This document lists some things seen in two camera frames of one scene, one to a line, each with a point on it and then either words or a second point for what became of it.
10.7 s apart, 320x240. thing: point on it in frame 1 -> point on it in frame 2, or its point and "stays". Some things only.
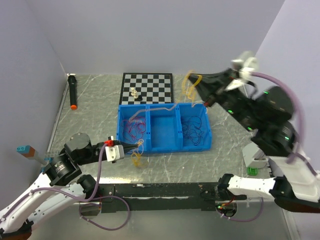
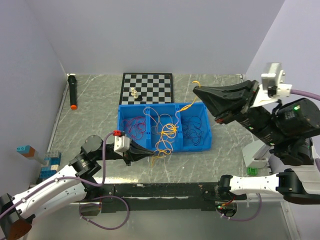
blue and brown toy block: x=26 y=150 stays
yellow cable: x=189 y=80 -> x=169 y=130
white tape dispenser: x=254 y=156 stays
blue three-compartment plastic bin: x=159 y=128 stays
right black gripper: x=210 y=83 -> x=228 y=101
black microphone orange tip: x=72 y=79 stays
